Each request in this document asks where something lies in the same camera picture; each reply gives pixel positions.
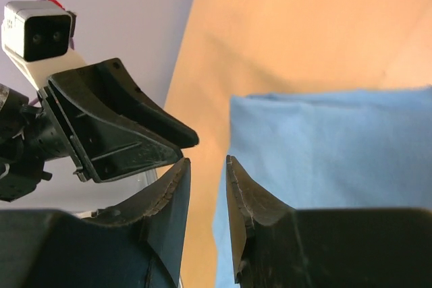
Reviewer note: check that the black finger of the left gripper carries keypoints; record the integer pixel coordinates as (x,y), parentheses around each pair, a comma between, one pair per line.
(124,96)

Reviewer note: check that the light blue long sleeve shirt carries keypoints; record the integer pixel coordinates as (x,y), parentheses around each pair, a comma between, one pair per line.
(360,149)

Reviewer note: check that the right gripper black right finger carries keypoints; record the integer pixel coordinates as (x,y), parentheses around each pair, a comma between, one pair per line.
(275,245)

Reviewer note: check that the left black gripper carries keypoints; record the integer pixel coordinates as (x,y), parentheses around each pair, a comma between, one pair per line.
(72,120)

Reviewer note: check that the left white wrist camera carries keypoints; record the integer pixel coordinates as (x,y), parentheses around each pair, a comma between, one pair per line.
(36,35)

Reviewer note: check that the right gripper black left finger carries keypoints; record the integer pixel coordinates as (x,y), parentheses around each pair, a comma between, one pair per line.
(136,243)

